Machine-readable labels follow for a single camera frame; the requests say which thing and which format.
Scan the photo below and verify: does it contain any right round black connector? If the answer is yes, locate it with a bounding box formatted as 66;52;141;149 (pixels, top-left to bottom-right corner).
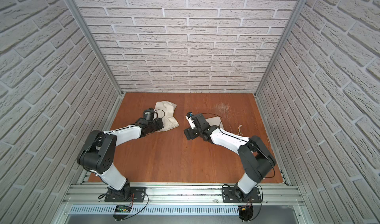
238;206;254;222

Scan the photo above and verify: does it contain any left small circuit board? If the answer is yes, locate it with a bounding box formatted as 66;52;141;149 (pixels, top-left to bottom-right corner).
114;205;132;214

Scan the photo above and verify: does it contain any left corner aluminium post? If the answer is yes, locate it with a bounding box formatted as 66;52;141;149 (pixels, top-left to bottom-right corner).
64;0;123;97

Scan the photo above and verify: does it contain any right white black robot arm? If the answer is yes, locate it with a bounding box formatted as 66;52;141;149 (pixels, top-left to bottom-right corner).
184;112;277;199

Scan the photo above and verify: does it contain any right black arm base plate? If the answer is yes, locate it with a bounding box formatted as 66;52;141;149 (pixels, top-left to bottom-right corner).
221;185;262;204

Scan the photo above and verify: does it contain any cream cloth soil bag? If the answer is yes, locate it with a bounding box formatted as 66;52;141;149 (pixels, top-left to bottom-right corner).
155;101;179;132
206;116;224;129

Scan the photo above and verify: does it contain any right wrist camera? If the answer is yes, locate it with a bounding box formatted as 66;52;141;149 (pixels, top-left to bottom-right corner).
186;112;196;129

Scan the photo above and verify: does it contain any cream bag drawstring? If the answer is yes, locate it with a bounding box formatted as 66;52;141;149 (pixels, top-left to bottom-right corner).
238;125;243;136

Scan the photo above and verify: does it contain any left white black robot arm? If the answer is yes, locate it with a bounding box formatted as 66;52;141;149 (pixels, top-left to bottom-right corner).
77;118;164;191

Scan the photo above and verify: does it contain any aluminium front rail frame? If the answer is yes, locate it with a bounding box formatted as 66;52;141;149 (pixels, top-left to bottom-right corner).
52;169;312;224

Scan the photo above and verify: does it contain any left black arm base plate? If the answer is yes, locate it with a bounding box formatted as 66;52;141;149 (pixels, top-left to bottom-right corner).
104;186;146;203

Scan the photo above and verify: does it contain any right corner aluminium post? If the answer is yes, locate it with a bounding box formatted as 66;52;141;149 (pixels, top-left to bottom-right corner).
254;0;307;98

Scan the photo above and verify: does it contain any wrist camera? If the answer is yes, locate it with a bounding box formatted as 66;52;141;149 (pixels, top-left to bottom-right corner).
143;108;158;122
186;112;196;129

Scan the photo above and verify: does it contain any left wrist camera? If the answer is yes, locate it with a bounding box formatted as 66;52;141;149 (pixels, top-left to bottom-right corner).
143;108;158;122

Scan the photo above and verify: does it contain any corner aluminium post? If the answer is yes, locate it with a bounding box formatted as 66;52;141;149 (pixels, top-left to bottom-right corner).
64;0;123;97
254;0;307;98

